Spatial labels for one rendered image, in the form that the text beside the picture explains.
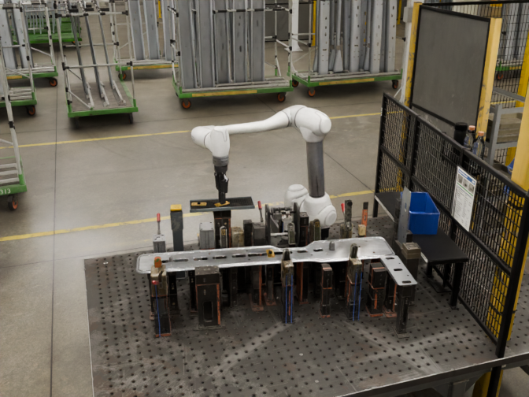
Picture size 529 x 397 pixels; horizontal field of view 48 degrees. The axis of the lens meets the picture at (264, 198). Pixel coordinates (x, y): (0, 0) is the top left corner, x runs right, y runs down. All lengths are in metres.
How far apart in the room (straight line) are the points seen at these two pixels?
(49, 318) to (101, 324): 1.45
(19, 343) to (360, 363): 2.50
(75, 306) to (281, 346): 2.16
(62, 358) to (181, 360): 1.47
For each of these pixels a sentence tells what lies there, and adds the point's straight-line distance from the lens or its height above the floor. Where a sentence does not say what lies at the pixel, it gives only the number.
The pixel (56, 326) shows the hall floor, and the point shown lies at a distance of 4.61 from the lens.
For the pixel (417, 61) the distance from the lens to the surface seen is 6.01.
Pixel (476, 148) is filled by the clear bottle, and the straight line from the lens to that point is 3.31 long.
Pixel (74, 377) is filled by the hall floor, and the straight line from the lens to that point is 4.12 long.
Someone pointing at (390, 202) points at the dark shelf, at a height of 1.03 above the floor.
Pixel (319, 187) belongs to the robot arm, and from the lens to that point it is 3.63.
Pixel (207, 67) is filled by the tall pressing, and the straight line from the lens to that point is 9.90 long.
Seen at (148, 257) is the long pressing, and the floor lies 1.00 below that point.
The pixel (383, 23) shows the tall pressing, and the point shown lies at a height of 1.14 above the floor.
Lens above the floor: 2.56
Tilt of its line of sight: 24 degrees down
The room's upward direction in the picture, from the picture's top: straight up
